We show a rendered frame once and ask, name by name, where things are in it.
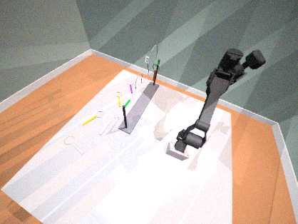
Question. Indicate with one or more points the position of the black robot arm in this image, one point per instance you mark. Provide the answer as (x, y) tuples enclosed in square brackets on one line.
[(217, 84)]

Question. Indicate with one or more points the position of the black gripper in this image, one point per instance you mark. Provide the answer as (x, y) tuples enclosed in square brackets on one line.
[(254, 61)]

